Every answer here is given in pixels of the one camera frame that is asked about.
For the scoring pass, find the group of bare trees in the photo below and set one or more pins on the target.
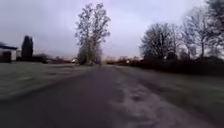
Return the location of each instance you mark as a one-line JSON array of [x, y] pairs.
[[190, 33]]

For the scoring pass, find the dark conifer tree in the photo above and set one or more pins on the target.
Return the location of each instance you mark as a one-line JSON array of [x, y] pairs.
[[27, 47]]

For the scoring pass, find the white building with dark roof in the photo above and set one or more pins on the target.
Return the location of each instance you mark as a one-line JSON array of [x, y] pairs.
[[7, 53]]

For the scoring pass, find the dark hedge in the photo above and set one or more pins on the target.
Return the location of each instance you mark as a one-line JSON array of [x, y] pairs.
[[186, 65]]

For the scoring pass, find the grey asphalt road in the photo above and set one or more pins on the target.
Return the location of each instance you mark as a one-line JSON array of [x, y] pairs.
[[90, 100]]

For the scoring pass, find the frosty grass verge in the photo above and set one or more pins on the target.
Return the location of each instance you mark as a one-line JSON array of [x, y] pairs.
[[186, 88], [30, 78]]

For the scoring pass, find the tall bare tree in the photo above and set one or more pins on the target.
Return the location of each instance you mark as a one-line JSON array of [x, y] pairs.
[[92, 30]]

